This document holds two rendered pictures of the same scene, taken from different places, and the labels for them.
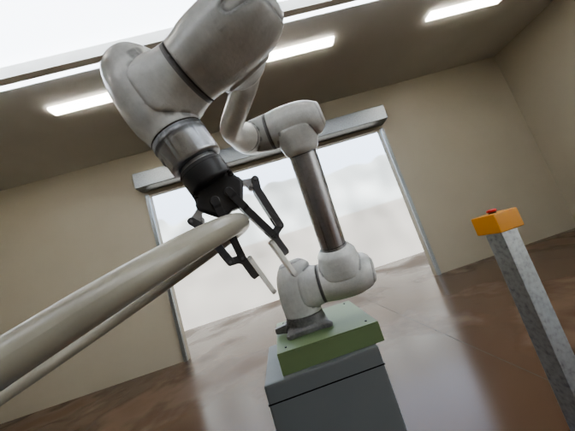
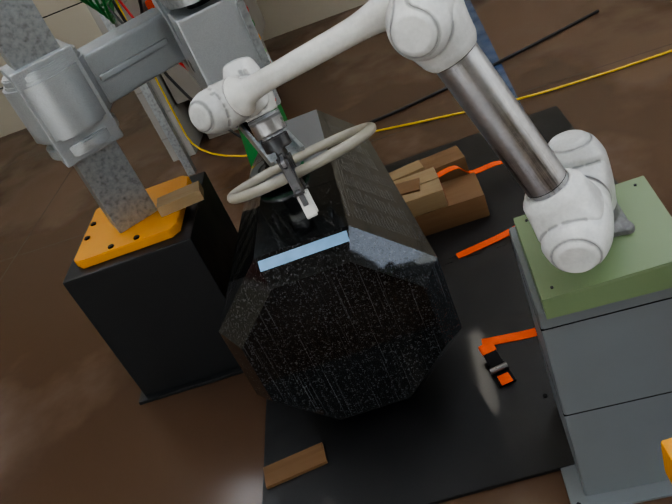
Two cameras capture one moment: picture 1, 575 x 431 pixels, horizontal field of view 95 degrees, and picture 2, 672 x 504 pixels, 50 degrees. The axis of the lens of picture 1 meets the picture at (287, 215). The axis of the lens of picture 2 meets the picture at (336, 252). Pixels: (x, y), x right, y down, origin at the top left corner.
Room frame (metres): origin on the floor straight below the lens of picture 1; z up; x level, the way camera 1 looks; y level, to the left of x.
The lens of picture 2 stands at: (1.00, -1.55, 2.07)
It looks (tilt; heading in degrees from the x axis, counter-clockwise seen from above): 33 degrees down; 109
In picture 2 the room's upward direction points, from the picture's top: 24 degrees counter-clockwise
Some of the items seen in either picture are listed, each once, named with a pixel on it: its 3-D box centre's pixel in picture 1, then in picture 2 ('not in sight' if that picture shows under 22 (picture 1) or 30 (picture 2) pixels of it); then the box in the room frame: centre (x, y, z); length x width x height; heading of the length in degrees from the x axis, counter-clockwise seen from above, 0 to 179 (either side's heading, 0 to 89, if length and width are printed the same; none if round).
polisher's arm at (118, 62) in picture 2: not in sight; (100, 72); (-0.54, 1.15, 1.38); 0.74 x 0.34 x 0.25; 44
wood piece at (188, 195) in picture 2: not in sight; (180, 198); (-0.43, 1.00, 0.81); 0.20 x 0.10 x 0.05; 17
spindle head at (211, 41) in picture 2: not in sight; (222, 58); (0.05, 0.95, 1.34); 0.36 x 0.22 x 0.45; 117
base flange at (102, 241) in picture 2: not in sight; (135, 219); (-0.68, 1.01, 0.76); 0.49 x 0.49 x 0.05; 9
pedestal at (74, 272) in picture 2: not in sight; (176, 284); (-0.68, 1.01, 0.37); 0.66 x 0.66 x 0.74; 9
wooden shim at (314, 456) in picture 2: not in sight; (295, 465); (-0.08, 0.13, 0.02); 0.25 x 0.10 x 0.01; 18
